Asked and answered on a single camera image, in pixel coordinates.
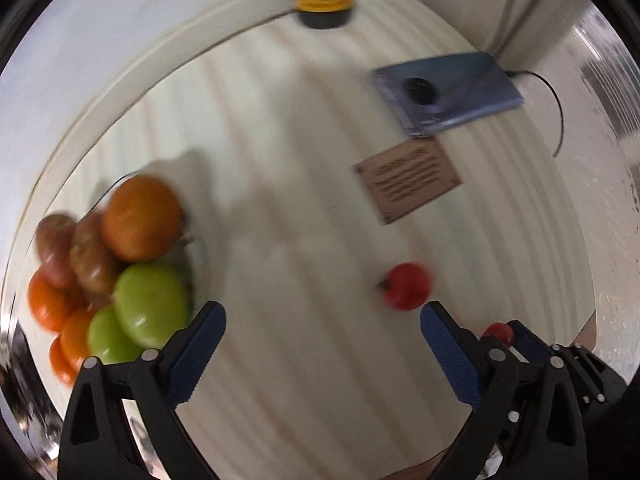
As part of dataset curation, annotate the large orange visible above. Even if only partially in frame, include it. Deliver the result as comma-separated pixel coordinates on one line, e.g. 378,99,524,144
101,175,185,263

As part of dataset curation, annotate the glass fruit bowl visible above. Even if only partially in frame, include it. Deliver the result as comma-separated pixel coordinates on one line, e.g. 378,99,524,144
94,172,202,323

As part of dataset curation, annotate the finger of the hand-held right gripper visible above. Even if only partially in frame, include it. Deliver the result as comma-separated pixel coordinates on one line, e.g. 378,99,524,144
509,320,627,412
492,366,545,467

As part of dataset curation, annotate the small brown card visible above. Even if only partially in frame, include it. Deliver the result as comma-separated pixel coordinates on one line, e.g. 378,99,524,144
351,135,463,226

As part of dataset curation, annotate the reddish brown passion fruit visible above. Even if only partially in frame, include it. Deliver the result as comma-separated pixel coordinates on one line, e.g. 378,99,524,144
36,214,81,291
70,212,126,296

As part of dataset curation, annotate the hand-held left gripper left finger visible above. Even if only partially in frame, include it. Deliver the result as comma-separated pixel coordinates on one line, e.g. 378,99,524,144
57,301,227,480

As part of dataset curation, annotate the black gas stove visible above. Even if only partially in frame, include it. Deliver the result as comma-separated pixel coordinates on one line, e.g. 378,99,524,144
2,320,56,441

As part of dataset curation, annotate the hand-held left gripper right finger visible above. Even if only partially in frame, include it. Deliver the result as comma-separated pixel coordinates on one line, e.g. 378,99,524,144
420,301,590,480

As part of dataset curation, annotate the blue smartphone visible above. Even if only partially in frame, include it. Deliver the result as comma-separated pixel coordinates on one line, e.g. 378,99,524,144
371,51,525,138

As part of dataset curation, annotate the green apple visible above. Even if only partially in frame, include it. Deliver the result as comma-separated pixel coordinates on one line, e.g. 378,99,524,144
86,305,146,366
114,263,192,351

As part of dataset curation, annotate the black charging cable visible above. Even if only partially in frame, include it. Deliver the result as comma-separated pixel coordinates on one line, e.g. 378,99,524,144
492,0,566,158

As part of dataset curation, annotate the red cherry tomato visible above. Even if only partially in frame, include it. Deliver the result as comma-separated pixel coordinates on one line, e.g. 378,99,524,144
481,322,516,348
377,262,435,311

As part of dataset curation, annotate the small orange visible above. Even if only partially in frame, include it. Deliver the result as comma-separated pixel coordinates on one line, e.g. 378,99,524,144
60,305,101,373
27,267,83,333
48,335,81,388

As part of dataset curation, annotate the frosted glass sliding door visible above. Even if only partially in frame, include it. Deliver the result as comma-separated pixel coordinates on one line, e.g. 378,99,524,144
565,0,640,361

